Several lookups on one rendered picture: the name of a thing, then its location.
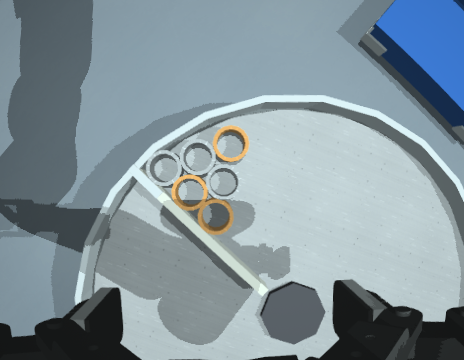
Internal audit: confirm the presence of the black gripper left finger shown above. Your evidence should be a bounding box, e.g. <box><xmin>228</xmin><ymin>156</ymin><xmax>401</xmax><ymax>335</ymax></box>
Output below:
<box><xmin>0</xmin><ymin>287</ymin><xmax>142</xmax><ymax>360</ymax></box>

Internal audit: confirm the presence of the bronze bushing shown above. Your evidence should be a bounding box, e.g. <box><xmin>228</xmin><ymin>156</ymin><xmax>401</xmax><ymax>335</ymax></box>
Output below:
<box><xmin>213</xmin><ymin>125</ymin><xmax>249</xmax><ymax>162</ymax></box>
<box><xmin>198</xmin><ymin>197</ymin><xmax>234</xmax><ymax>235</ymax></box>
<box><xmin>172</xmin><ymin>174</ymin><xmax>208</xmax><ymax>211</ymax></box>

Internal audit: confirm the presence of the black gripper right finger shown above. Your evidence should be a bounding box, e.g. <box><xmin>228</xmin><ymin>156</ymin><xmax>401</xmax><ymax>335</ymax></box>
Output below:
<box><xmin>305</xmin><ymin>279</ymin><xmax>464</xmax><ymax>360</ymax></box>

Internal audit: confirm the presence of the grey metal bushing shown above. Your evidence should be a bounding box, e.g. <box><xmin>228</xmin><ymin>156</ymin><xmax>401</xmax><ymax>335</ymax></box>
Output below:
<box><xmin>146</xmin><ymin>150</ymin><xmax>184</xmax><ymax>186</ymax></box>
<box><xmin>180</xmin><ymin>139</ymin><xmax>216</xmax><ymax>175</ymax></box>
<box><xmin>206</xmin><ymin>164</ymin><xmax>242</xmax><ymax>200</ymax></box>

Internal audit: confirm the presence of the blue open crate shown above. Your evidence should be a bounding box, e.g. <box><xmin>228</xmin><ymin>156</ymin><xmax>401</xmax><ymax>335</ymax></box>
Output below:
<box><xmin>360</xmin><ymin>0</ymin><xmax>464</xmax><ymax>142</ymax></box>

